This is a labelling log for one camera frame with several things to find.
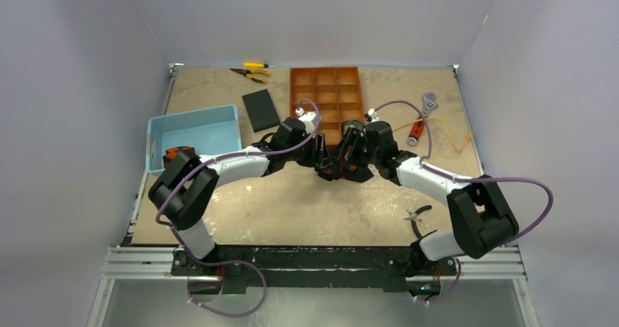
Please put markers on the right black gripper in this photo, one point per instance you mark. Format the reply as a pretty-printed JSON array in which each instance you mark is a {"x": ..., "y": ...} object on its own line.
[{"x": 352, "y": 152}]

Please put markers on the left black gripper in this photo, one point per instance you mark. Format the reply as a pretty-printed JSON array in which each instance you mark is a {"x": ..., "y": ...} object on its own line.
[{"x": 318, "y": 154}]

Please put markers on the dark orange floral tie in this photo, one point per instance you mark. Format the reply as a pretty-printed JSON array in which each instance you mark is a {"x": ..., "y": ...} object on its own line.
[{"x": 345, "y": 171}]

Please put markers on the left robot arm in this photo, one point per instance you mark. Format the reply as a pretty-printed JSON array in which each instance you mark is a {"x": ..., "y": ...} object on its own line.
[{"x": 183, "y": 191}]

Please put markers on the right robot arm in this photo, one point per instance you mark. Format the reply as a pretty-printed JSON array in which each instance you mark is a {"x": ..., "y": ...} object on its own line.
[{"x": 480, "y": 216}]

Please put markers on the rolled yellow floral tie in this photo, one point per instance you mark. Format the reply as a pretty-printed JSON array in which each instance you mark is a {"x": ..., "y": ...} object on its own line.
[{"x": 349, "y": 124}]

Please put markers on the orange wooden compartment tray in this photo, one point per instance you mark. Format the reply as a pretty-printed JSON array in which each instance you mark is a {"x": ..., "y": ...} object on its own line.
[{"x": 337, "y": 93}]

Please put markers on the black foam block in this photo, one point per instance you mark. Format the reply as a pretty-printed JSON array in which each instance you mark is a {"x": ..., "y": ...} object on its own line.
[{"x": 261, "y": 110}]

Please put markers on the light blue plastic basket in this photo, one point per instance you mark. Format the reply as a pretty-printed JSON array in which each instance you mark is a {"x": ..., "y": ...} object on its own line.
[{"x": 210, "y": 131}]

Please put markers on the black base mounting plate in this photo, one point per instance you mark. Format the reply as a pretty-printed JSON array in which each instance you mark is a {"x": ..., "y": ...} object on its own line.
[{"x": 238, "y": 267}]

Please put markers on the orange navy striped tie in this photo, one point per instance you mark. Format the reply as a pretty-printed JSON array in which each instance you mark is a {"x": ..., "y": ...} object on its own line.
[{"x": 171, "y": 153}]

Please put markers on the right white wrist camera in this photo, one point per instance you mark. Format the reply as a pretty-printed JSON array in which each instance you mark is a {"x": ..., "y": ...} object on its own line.
[{"x": 372, "y": 116}]

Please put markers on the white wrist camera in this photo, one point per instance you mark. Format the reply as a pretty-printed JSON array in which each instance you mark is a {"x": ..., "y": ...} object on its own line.
[
  {"x": 310, "y": 119},
  {"x": 372, "y": 116}
]

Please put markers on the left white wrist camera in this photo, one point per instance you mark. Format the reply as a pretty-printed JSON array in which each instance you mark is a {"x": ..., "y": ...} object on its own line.
[{"x": 310, "y": 119}]

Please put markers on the black handled pliers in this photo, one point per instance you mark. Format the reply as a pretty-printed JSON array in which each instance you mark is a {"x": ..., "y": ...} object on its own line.
[{"x": 413, "y": 218}]

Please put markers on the red handled adjustable wrench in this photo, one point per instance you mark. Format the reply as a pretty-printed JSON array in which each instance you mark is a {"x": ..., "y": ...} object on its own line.
[{"x": 429, "y": 104}]

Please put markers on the yellow handled pliers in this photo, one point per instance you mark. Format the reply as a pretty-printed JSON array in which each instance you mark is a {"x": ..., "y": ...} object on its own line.
[{"x": 252, "y": 74}]

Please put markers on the yellow handled screwdriver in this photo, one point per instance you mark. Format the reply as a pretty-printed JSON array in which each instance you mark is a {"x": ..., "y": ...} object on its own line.
[{"x": 259, "y": 65}]

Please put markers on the aluminium frame rail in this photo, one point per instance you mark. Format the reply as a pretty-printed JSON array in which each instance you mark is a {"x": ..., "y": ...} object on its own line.
[{"x": 157, "y": 263}]

